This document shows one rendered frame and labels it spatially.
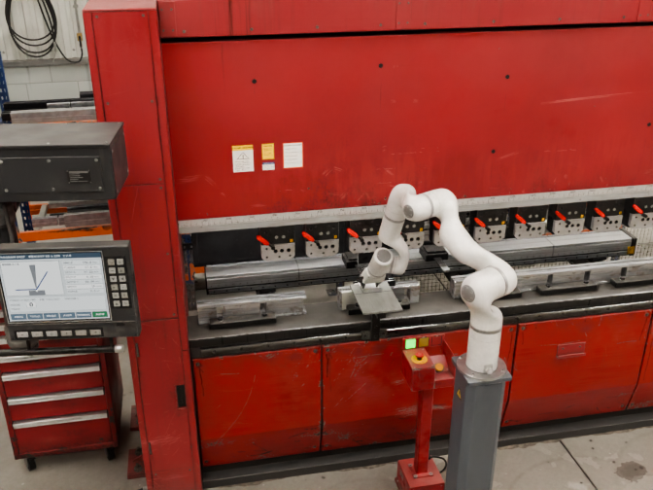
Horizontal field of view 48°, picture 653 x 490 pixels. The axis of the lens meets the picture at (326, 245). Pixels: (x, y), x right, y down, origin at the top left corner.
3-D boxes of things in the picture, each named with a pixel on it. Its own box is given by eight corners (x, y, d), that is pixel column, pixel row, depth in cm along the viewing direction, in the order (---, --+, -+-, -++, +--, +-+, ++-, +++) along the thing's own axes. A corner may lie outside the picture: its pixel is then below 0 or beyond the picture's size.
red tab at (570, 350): (558, 359, 371) (560, 347, 368) (556, 356, 373) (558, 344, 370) (585, 355, 374) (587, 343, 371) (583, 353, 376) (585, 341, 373)
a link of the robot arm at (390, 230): (422, 213, 309) (403, 267, 328) (385, 205, 308) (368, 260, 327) (422, 227, 302) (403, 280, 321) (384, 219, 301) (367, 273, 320)
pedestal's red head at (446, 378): (411, 392, 329) (413, 358, 321) (400, 371, 343) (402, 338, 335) (454, 386, 332) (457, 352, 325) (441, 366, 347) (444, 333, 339)
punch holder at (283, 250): (261, 262, 330) (260, 227, 323) (259, 253, 337) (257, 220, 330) (294, 259, 333) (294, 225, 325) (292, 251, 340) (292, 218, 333)
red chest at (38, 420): (18, 480, 371) (-22, 307, 328) (34, 417, 416) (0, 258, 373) (121, 467, 380) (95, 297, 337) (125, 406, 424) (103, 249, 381)
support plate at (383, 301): (362, 315, 324) (362, 313, 324) (350, 287, 348) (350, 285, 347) (402, 311, 327) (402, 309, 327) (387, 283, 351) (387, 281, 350)
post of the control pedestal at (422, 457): (417, 474, 358) (423, 383, 335) (413, 467, 363) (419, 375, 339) (428, 472, 359) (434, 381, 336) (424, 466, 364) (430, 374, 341)
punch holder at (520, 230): (514, 239, 351) (518, 207, 344) (506, 232, 359) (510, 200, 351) (543, 236, 354) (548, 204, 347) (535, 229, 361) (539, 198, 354)
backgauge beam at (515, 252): (206, 296, 362) (205, 277, 357) (205, 282, 374) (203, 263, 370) (635, 255, 402) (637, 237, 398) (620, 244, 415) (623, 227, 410)
